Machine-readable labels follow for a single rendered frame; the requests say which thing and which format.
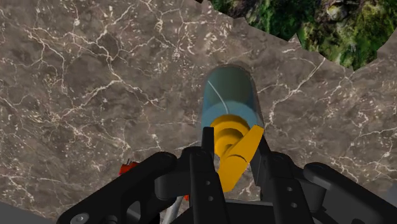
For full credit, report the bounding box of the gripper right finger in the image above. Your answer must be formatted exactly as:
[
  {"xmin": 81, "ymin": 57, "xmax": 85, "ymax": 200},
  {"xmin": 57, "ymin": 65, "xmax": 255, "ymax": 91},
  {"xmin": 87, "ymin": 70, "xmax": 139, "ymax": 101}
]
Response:
[{"xmin": 249, "ymin": 136, "xmax": 397, "ymax": 224}]

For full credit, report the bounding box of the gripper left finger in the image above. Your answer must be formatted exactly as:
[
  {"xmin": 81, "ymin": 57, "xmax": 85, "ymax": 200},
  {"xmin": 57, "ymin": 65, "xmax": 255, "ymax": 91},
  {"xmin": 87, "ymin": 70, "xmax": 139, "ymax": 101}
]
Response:
[{"xmin": 57, "ymin": 126, "xmax": 231, "ymax": 224}]

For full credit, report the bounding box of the blue spray bottle yellow nozzle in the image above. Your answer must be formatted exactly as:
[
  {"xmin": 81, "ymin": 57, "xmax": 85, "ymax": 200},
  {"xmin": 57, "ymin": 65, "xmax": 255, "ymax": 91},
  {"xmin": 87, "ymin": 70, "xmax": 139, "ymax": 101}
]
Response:
[{"xmin": 200, "ymin": 64, "xmax": 266, "ymax": 193}]

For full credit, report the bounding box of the robot stand green mossy pattern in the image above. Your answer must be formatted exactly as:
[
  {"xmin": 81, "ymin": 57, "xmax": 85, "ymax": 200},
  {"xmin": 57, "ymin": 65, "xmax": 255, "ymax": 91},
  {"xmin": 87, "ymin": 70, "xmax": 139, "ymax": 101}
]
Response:
[{"xmin": 195, "ymin": 0, "xmax": 397, "ymax": 72}]

